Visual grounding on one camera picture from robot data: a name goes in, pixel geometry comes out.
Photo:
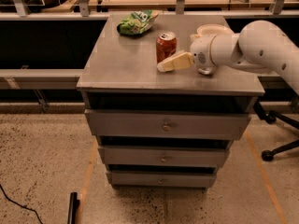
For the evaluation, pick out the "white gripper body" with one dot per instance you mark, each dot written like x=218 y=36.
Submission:
x=202 y=52

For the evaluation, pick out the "black object on floor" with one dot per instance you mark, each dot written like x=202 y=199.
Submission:
x=73 y=207

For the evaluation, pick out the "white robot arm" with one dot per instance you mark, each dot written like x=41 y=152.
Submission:
x=260 y=47

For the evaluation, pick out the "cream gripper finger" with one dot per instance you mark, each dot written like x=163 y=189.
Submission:
x=177 y=53
x=176 y=62

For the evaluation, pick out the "bottom grey drawer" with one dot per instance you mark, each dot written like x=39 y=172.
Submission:
x=160 y=179

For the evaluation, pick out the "grey drawer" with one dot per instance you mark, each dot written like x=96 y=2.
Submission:
x=160 y=179
x=167 y=125
x=157 y=156

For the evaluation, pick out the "metal railing frame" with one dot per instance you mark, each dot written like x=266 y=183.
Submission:
x=99 y=9

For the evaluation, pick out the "green rice chip bag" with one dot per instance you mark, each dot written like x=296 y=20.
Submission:
x=138 y=22

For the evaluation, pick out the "red coke can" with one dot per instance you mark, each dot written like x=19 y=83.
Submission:
x=166 y=45

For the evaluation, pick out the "white bowl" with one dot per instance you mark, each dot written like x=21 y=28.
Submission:
x=213 y=29

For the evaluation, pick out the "top grey drawer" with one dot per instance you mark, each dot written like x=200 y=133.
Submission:
x=167 y=125

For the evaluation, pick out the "middle grey drawer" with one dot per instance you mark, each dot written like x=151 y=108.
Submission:
x=157 y=156

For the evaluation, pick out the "grey drawer cabinet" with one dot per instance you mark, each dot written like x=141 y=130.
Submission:
x=121 y=75

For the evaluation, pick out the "silver can lying down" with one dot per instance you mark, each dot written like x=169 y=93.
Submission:
x=206 y=71

